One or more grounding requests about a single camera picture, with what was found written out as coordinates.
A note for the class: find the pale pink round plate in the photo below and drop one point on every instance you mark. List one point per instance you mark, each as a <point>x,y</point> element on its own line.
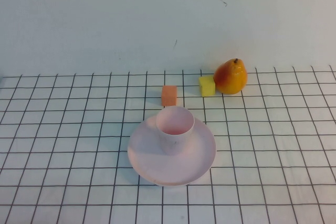
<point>183,166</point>

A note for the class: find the yellow foam cube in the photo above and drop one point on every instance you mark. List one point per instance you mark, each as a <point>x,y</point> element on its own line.
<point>207,86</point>

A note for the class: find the pale pink plastic cup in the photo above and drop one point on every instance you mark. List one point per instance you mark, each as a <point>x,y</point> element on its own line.
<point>174,144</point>

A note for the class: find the yellow orange toy pear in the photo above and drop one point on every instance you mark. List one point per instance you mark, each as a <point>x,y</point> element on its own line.
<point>231,79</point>

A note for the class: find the orange foam cube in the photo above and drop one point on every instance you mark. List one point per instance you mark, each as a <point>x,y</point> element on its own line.
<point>169,96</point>

